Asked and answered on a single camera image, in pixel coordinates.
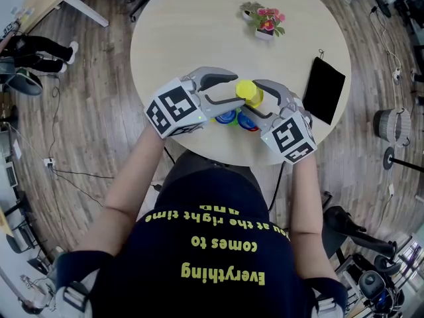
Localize black round stand base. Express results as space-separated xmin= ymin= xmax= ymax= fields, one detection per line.
xmin=383 ymin=146 xmax=424 ymax=174

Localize yellow plastic cup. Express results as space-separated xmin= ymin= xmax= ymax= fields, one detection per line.
xmin=235 ymin=79 xmax=265 ymax=109

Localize black office chair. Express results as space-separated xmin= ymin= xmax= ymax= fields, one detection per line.
xmin=322 ymin=205 xmax=399 ymax=268

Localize black fabric pouch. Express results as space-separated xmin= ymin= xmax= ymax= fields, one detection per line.
xmin=301 ymin=48 xmax=346 ymax=127

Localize pink flowers in white pot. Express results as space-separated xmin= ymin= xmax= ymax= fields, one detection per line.
xmin=248 ymin=7 xmax=286 ymax=41

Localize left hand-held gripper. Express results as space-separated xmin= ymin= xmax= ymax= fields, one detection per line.
xmin=144 ymin=66 xmax=246 ymax=140

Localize person's navy printed t-shirt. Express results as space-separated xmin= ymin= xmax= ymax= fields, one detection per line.
xmin=55 ymin=150 xmax=349 ymax=318

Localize person's right forearm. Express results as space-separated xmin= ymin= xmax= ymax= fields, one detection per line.
xmin=287 ymin=154 xmax=339 ymax=282

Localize small pale plant white pot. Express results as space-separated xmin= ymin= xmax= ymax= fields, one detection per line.
xmin=238 ymin=1 xmax=263 ymax=21

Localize grey woven basket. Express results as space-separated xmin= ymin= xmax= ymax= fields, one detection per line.
xmin=373 ymin=108 xmax=413 ymax=147

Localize blue plastic cup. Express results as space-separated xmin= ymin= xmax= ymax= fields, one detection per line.
xmin=214 ymin=109 xmax=240 ymax=125
xmin=238 ymin=111 xmax=259 ymax=131

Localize black round stool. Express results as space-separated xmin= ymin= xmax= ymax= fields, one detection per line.
xmin=1 ymin=67 xmax=44 ymax=97

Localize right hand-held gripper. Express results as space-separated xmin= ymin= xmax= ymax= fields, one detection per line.
xmin=243 ymin=79 xmax=317 ymax=166

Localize person's left forearm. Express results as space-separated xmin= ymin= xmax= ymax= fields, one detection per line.
xmin=75 ymin=124 xmax=167 ymax=258

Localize black cable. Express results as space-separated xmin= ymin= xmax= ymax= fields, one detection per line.
xmin=266 ymin=162 xmax=286 ymax=212

